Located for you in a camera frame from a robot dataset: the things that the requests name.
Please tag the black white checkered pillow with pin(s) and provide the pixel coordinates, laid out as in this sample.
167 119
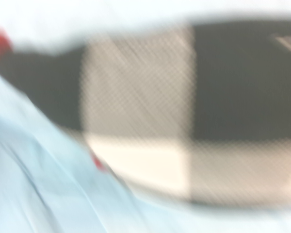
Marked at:
135 97

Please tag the light blue covered sofa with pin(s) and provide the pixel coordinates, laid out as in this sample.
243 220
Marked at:
43 184

